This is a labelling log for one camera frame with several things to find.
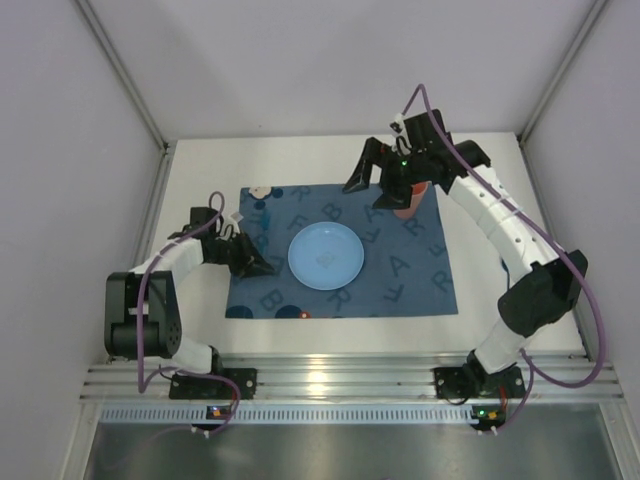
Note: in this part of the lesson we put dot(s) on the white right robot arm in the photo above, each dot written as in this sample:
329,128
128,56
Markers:
543,286

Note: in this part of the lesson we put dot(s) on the right corner frame post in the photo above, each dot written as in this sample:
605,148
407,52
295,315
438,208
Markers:
561,70

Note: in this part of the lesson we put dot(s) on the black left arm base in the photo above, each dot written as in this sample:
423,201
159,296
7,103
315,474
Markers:
189,387

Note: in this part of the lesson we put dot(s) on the blue metallic fork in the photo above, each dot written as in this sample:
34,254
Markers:
263,237

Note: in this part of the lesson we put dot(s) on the white slotted cable duct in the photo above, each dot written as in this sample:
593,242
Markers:
299,414

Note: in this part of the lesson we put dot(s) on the blue letter placemat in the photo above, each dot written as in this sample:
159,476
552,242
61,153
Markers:
406,271

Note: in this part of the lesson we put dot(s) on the corner frame post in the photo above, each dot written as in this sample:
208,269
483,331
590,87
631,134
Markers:
561,70
122,74

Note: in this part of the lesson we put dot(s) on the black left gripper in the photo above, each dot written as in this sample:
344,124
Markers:
236,250

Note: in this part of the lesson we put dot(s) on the pink plastic cup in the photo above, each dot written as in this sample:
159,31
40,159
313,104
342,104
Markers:
418,192

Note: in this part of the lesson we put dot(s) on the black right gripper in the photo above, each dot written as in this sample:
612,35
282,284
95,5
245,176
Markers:
391,167

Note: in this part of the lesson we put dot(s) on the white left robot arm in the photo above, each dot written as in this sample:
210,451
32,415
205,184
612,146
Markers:
152,312

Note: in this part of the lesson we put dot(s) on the light blue plate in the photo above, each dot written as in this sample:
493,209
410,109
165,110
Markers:
326,256

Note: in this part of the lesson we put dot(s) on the aluminium frame rail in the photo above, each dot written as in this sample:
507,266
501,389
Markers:
341,378

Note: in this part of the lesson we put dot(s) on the left corner frame post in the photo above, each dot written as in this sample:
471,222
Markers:
122,74

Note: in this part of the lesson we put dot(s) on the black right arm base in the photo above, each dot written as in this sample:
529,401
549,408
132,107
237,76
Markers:
457,384

